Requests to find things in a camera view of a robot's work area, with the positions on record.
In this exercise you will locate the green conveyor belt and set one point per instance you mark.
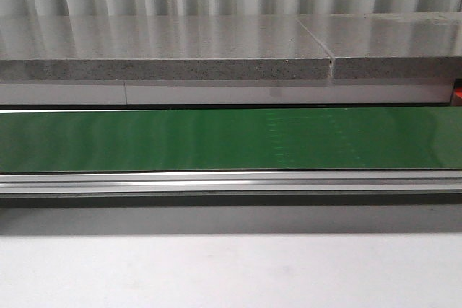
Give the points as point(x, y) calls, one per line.
point(356, 138)

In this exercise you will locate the aluminium conveyor side rail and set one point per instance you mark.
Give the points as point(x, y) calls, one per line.
point(232, 183)

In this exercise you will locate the grey stone slab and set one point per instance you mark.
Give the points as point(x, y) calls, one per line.
point(135, 48)
point(390, 46)

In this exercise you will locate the grey stone slab right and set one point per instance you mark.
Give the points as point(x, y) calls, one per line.
point(390, 46)

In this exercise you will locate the grey stone slab left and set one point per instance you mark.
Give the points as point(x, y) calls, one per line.
point(135, 48)

